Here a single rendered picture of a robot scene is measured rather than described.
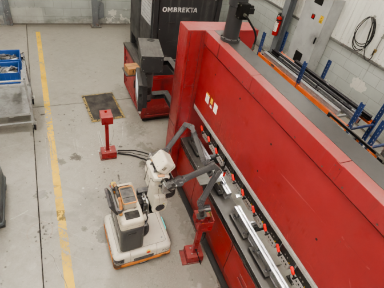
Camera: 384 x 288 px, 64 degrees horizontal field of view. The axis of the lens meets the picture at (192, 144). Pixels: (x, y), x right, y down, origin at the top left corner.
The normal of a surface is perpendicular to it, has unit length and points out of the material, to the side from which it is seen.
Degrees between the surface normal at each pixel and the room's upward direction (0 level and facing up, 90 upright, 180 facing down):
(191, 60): 90
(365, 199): 90
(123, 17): 90
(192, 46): 90
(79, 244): 0
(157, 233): 0
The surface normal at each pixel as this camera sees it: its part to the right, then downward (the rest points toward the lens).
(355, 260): -0.92, 0.14
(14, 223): 0.14, -0.76
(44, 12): 0.39, 0.64
